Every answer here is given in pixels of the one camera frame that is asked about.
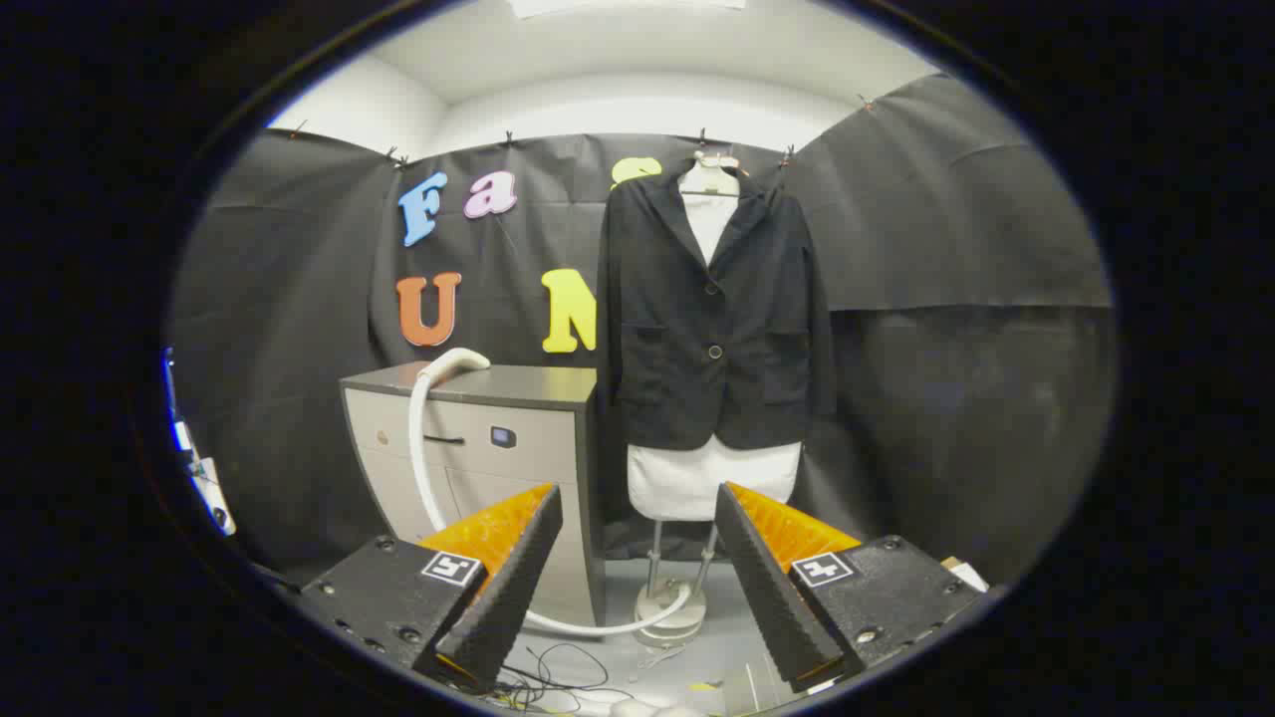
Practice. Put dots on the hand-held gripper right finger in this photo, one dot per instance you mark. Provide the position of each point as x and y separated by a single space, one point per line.
762 588

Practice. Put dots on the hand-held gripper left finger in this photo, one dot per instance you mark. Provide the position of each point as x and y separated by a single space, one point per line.
508 597

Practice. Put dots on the white garment steamer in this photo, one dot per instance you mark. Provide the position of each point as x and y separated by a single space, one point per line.
453 360

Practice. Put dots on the black jacket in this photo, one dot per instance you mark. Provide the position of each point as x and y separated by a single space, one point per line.
677 349

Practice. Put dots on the metal mannequin stand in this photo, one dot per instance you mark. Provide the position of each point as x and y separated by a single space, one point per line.
669 622

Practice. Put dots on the white mannequin torso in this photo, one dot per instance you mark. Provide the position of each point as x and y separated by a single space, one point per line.
712 478

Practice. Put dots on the grey cabinet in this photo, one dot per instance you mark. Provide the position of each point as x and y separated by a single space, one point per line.
538 478

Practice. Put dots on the small cardboard box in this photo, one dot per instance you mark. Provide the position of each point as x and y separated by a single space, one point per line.
964 575

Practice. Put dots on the black backdrop cloth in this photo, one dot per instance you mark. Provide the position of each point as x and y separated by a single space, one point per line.
946 398

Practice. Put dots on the white and blue device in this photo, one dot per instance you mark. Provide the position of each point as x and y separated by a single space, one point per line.
214 508

